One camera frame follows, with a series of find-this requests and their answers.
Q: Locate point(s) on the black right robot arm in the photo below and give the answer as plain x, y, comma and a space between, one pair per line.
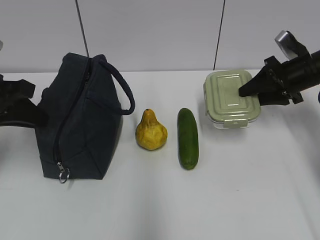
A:
303, 72

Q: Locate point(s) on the green cucumber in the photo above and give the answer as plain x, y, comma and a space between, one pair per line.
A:
187, 138

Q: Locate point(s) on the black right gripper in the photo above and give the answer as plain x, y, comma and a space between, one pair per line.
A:
269, 84

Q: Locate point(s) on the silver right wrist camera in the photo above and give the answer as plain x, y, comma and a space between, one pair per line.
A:
287, 44

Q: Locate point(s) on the dark blue zippered lunch bag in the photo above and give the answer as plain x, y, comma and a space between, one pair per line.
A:
85, 104

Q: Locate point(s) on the glass container with green lid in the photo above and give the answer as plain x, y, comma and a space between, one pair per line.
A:
223, 105

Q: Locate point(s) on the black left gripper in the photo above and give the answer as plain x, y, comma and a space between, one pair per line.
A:
16, 109

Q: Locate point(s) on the yellow pear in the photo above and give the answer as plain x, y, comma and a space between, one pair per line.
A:
150, 134

